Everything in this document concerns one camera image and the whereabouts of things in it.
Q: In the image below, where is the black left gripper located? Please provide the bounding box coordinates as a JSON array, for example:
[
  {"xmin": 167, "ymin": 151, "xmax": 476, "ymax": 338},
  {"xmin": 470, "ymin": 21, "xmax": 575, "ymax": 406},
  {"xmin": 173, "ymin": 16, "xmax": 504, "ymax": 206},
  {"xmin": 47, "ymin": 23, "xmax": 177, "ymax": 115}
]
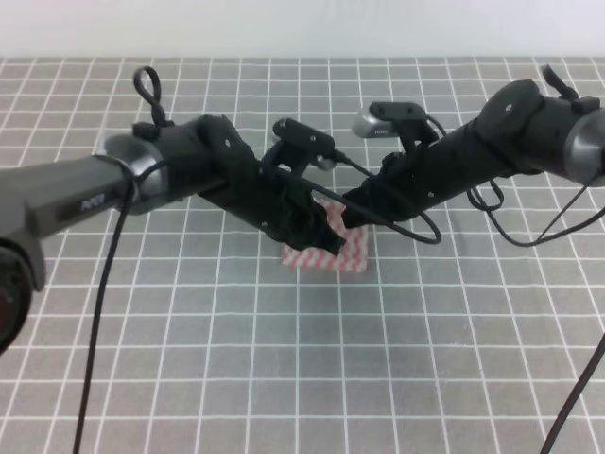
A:
[{"xmin": 221, "ymin": 156, "xmax": 346, "ymax": 256}]

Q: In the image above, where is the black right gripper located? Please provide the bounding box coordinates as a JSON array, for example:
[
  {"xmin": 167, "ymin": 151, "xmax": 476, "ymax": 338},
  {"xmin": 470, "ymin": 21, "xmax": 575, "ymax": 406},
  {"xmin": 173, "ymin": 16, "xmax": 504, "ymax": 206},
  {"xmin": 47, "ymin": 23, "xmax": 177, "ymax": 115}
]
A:
[{"xmin": 343, "ymin": 150, "xmax": 440, "ymax": 229}]

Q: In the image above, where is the pink white wavy towel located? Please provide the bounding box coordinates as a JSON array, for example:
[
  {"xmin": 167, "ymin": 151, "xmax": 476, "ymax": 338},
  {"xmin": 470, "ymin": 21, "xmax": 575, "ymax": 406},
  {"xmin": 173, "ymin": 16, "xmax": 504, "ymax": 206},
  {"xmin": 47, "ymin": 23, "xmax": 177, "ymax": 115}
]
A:
[{"xmin": 282, "ymin": 198, "xmax": 369, "ymax": 272}]

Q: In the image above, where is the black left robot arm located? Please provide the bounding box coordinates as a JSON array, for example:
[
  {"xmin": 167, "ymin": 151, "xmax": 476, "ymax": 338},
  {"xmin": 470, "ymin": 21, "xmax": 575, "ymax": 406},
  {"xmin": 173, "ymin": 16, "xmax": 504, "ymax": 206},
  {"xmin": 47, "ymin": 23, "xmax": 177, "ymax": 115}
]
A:
[{"xmin": 1, "ymin": 115, "xmax": 344, "ymax": 347}]

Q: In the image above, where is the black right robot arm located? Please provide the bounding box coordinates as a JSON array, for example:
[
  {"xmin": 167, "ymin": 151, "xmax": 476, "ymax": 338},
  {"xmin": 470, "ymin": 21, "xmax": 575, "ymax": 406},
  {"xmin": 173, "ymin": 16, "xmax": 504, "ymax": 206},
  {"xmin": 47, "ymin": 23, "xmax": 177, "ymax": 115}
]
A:
[{"xmin": 344, "ymin": 79, "xmax": 604, "ymax": 222}]

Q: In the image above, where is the black left camera cable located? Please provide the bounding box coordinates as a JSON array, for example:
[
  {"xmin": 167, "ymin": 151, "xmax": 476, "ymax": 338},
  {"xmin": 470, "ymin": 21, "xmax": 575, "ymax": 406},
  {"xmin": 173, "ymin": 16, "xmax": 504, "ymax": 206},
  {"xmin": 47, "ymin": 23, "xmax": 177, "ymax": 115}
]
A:
[{"xmin": 70, "ymin": 158, "xmax": 441, "ymax": 454}]

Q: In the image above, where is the black camera cable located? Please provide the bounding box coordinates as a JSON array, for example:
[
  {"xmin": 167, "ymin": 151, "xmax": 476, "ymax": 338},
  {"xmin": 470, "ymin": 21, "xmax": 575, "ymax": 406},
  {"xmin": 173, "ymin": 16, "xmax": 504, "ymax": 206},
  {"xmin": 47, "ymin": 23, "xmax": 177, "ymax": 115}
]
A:
[
  {"xmin": 465, "ymin": 63, "xmax": 605, "ymax": 454},
  {"xmin": 70, "ymin": 158, "xmax": 441, "ymax": 454}
]

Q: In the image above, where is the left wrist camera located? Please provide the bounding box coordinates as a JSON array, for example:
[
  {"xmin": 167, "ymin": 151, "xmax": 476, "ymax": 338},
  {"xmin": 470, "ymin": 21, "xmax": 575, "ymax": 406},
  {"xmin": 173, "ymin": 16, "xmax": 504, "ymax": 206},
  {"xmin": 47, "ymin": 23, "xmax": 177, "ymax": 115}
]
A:
[{"xmin": 266, "ymin": 117, "xmax": 337, "ymax": 176}]

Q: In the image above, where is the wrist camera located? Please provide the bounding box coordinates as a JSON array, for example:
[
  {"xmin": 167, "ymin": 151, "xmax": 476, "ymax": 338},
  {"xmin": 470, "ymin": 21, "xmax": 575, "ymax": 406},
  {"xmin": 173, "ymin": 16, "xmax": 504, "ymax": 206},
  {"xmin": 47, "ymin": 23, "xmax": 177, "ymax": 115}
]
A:
[
  {"xmin": 352, "ymin": 101, "xmax": 427, "ymax": 139},
  {"xmin": 266, "ymin": 117, "xmax": 337, "ymax": 176}
]

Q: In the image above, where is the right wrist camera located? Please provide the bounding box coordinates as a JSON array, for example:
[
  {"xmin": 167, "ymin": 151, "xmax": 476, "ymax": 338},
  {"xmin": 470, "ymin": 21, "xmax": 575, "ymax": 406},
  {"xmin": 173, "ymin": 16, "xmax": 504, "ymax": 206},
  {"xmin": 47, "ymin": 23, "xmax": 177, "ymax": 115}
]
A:
[{"xmin": 352, "ymin": 101, "xmax": 427, "ymax": 139}]

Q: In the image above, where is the black right camera cable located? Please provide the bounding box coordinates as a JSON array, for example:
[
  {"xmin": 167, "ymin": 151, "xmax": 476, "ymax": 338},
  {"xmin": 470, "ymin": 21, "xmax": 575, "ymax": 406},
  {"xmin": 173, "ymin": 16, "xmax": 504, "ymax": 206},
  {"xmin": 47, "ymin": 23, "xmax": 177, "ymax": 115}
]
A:
[{"xmin": 465, "ymin": 63, "xmax": 605, "ymax": 454}]

